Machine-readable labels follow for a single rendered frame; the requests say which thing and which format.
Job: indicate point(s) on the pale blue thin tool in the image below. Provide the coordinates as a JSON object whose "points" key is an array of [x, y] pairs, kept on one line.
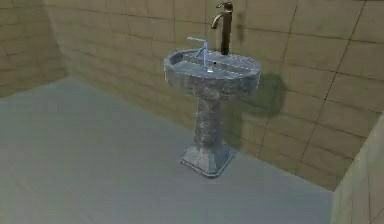
{"points": [[204, 53]]}

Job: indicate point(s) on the grey stone pedestal sink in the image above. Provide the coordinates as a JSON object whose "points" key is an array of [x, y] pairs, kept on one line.
{"points": [[208, 110]]}

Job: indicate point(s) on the dark bronze faucet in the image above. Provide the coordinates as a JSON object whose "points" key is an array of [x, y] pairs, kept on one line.
{"points": [[226, 30]]}

